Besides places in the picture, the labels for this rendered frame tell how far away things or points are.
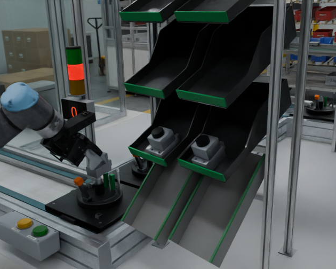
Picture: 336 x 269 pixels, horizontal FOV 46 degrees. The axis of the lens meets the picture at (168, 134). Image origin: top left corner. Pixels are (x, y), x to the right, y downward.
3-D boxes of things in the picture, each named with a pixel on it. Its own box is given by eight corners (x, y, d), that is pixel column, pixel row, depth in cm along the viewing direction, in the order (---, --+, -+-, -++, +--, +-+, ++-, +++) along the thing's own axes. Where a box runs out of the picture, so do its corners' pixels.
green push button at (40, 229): (39, 240, 106) (38, 234, 105) (30, 236, 108) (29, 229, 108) (51, 234, 109) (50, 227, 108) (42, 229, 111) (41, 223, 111)
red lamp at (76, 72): (76, 80, 129) (74, 65, 127) (65, 79, 132) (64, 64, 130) (87, 78, 133) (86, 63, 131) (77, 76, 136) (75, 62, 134)
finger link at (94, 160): (97, 176, 117) (76, 160, 112) (107, 159, 119) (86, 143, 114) (104, 178, 115) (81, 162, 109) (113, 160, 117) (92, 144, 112)
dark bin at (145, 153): (167, 167, 91) (156, 144, 87) (130, 153, 100) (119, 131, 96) (235, 97, 104) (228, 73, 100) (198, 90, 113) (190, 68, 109)
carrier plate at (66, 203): (101, 234, 108) (100, 228, 108) (45, 210, 122) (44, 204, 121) (154, 199, 127) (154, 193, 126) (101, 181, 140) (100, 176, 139)
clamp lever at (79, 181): (87, 200, 118) (77, 182, 113) (82, 198, 119) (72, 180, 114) (95, 191, 120) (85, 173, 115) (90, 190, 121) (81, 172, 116)
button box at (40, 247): (40, 262, 106) (37, 242, 104) (-4, 237, 118) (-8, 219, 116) (61, 249, 111) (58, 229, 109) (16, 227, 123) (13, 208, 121)
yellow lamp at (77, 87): (77, 95, 131) (76, 80, 129) (67, 94, 133) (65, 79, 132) (88, 92, 134) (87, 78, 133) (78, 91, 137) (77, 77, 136)
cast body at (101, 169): (97, 179, 118) (93, 157, 115) (86, 175, 120) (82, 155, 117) (116, 166, 124) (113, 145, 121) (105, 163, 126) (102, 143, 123)
